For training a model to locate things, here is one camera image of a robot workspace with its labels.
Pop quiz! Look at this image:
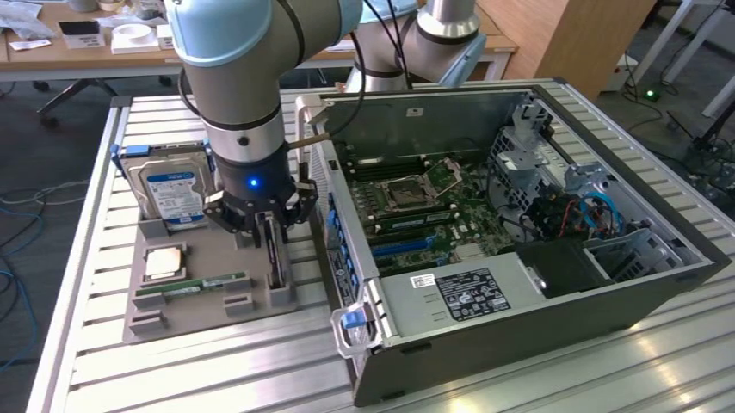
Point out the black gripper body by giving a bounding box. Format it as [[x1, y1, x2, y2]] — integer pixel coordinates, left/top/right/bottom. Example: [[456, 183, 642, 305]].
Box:
[[215, 144, 295, 217]]

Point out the green graphics card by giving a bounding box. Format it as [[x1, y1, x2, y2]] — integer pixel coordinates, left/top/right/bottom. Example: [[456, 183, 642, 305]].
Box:
[[253, 208, 287, 290]]

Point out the hard disk with blue carrier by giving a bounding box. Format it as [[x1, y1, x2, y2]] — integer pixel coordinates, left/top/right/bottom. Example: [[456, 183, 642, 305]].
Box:
[[111, 140, 220, 233]]

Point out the silver CPU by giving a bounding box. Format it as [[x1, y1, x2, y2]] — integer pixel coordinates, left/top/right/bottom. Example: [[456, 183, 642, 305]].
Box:
[[144, 246, 189, 280]]

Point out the green RAM stick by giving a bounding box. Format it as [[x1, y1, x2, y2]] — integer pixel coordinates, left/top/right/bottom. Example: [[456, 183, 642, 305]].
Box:
[[136, 269, 252, 299], [376, 209, 456, 231]]

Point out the CPU socket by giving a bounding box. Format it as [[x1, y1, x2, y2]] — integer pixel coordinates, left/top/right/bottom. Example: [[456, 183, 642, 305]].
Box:
[[383, 176, 431, 212]]

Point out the blue expansion slot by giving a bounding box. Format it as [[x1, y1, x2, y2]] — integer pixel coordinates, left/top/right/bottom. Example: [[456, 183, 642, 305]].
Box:
[[368, 235, 439, 260]]

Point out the grey parts rack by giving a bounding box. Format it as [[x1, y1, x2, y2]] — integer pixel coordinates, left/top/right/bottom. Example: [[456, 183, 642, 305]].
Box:
[[123, 210, 303, 345]]

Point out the metal socket cover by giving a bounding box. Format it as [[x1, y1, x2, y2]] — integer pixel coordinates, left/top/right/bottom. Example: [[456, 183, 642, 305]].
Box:
[[421, 157, 467, 195]]

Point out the green motherboard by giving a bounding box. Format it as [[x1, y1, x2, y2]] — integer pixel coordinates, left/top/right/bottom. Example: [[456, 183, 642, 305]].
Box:
[[335, 141, 521, 279]]

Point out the grey power supply unit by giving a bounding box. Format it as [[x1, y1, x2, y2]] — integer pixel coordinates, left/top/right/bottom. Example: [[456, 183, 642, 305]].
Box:
[[376, 251, 547, 341]]

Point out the white cube box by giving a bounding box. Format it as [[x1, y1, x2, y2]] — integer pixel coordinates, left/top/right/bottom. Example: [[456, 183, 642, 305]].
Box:
[[155, 23, 177, 51]]

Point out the flat white box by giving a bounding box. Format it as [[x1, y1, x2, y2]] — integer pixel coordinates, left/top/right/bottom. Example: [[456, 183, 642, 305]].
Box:
[[109, 34, 161, 55]]

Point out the black office chair base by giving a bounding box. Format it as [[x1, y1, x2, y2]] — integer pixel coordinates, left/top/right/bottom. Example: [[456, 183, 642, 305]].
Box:
[[35, 75, 177, 117]]

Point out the perforated metal disk bay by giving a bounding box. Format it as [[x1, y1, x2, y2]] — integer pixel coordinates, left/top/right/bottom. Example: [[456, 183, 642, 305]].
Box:
[[485, 101, 576, 208]]

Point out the white tape roll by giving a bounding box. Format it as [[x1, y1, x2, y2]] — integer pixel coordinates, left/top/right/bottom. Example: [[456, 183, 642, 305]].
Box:
[[112, 23, 152, 40]]

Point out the white box with black top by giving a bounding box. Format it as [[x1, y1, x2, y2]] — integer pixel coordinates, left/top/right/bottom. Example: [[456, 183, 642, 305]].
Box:
[[57, 20, 107, 50]]

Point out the wooden desk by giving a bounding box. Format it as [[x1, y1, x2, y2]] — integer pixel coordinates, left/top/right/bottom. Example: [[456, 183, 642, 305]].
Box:
[[0, 0, 517, 96]]

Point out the grey open PC case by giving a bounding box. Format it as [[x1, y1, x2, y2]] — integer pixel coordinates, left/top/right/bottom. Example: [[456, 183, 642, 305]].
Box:
[[293, 83, 735, 408]]

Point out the clear plastic bag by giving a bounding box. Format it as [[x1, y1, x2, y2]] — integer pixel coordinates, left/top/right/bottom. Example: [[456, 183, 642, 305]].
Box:
[[0, 1, 57, 40]]

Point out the grey metal disk bay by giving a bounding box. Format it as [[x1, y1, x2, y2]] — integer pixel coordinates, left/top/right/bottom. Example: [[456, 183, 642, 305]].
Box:
[[582, 227, 688, 285]]

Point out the wooden cabinet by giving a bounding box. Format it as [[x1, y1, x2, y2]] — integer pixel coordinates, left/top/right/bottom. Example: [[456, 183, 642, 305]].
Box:
[[475, 0, 659, 99]]

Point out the black tripod stand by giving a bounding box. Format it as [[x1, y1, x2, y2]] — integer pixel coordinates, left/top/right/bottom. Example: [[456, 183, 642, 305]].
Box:
[[664, 109, 735, 199]]

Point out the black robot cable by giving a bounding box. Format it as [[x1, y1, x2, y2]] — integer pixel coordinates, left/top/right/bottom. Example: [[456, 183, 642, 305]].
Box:
[[176, 0, 417, 141]]

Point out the white floor cable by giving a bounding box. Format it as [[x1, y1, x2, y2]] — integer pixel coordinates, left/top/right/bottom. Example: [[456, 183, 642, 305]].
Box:
[[0, 179, 91, 207]]

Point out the blue floor cable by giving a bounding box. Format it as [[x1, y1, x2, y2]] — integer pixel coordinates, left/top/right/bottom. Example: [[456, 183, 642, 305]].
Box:
[[0, 206, 47, 371]]

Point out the black wire bundle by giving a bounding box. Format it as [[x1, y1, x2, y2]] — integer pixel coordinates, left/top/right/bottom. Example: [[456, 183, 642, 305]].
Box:
[[499, 195, 575, 242]]

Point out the silver metal bracket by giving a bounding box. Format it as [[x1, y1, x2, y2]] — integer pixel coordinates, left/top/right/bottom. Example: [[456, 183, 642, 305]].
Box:
[[561, 165, 611, 203]]

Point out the blue wire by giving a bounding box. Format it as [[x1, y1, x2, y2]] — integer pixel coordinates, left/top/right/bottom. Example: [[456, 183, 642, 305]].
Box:
[[578, 192, 626, 240]]

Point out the white desk frame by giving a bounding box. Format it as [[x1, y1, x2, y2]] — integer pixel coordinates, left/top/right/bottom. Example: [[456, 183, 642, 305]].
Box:
[[628, 0, 735, 120]]

